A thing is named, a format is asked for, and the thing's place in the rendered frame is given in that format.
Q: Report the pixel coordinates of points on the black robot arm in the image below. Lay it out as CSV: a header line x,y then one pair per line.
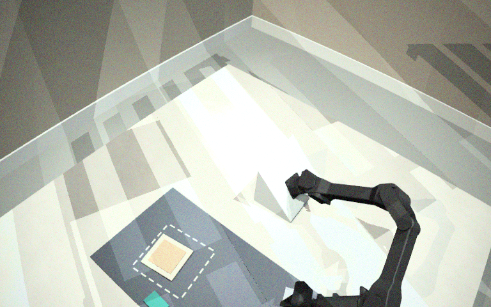
x,y
386,291

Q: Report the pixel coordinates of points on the teal t-shaped flat piece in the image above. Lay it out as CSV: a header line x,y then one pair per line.
x,y
155,300

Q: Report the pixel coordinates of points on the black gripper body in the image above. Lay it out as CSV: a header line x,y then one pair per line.
x,y
302,297

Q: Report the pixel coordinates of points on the white tile with dark square top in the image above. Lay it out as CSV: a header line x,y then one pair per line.
x,y
167,257

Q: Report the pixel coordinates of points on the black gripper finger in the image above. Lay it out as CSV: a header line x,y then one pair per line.
x,y
286,302

